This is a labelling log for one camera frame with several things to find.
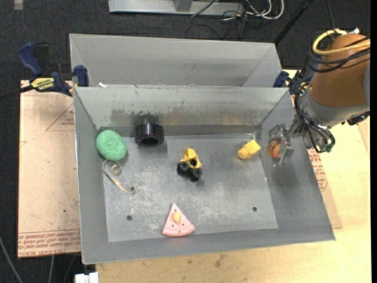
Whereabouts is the orange ball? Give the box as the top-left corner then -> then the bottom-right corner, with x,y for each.
266,139 -> 282,160

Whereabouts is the pink toy pizza slice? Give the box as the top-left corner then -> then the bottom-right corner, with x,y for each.
161,203 -> 196,238

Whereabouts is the tan rubber band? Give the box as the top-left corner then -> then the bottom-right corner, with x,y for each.
101,159 -> 136,195

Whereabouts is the green oval sponge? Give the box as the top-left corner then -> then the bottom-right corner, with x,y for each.
95,129 -> 128,162

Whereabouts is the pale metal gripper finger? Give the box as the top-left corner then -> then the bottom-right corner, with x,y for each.
268,123 -> 291,143
273,144 -> 295,167

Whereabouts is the yellow toy block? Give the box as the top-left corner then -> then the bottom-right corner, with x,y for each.
237,139 -> 262,160

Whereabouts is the black ribbed ring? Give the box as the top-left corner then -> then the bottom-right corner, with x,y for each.
134,123 -> 165,148

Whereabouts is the black cylinder on white bracket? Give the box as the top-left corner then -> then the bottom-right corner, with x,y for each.
346,110 -> 371,127

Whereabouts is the grey metal bin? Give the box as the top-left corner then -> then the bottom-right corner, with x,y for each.
69,33 -> 336,265

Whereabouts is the brown cardboard board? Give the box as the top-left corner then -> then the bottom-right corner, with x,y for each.
17,80 -> 344,259

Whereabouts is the yellow toy truck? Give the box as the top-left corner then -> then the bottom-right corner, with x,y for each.
176,147 -> 204,183

